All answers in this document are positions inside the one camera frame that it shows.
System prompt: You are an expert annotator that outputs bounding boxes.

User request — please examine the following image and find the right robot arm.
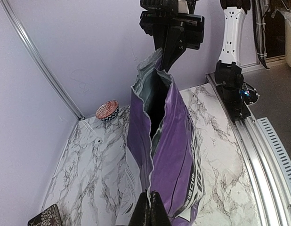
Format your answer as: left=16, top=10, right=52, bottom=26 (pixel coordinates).
left=139, top=0, right=251, bottom=89

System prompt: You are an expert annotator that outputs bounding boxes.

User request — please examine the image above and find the red patterned small bowl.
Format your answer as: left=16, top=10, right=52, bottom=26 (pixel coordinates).
left=95, top=100, right=120, bottom=122

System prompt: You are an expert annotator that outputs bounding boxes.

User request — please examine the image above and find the right aluminium frame post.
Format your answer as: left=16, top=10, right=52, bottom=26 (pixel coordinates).
left=0, top=0, right=86, bottom=121

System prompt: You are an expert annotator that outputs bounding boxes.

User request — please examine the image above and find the black floral square plate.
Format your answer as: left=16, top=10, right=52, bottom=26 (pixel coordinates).
left=27, top=204, right=62, bottom=226

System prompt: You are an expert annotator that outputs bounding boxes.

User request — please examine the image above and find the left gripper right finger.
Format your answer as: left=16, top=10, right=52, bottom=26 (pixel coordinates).
left=150, top=191, right=171, bottom=226

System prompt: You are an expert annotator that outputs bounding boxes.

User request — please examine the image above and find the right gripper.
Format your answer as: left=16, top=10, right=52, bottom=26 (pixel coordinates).
left=139, top=11, right=205, bottom=72

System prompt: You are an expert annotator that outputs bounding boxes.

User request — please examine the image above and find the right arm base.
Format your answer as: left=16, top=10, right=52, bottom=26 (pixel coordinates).
left=216, top=82, right=260, bottom=122

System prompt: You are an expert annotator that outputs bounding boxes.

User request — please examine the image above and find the purple pet food bag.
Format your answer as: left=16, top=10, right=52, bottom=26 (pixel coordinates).
left=116, top=49, right=205, bottom=226

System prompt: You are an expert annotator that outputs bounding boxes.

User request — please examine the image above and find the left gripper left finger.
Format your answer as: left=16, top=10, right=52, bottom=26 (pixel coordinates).
left=129, top=192, right=150, bottom=226

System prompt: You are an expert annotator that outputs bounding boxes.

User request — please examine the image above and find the front aluminium rail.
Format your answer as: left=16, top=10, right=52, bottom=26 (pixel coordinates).
left=205, top=73, right=291, bottom=226

